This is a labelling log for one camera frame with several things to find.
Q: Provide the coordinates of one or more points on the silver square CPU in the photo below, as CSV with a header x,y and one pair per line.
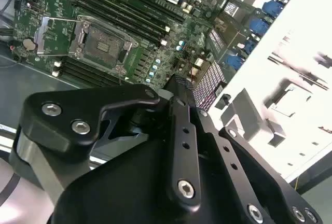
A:
x,y
288,106

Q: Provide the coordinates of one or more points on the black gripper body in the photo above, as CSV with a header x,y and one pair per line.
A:
x,y
124,187

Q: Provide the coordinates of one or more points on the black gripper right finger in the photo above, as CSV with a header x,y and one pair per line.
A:
x,y
225,154

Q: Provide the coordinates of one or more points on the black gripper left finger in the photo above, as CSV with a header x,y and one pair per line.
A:
x,y
64,115

